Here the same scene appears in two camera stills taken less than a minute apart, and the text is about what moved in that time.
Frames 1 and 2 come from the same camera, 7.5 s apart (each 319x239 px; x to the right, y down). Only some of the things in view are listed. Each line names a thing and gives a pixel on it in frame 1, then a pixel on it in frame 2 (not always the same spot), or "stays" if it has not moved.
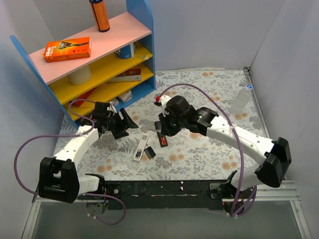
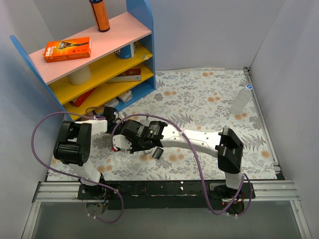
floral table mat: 144,154 stays
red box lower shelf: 77,103 stays
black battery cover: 150,152 to 157,153
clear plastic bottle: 241,100 stays
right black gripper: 164,125 to 134,143
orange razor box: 67,49 stays
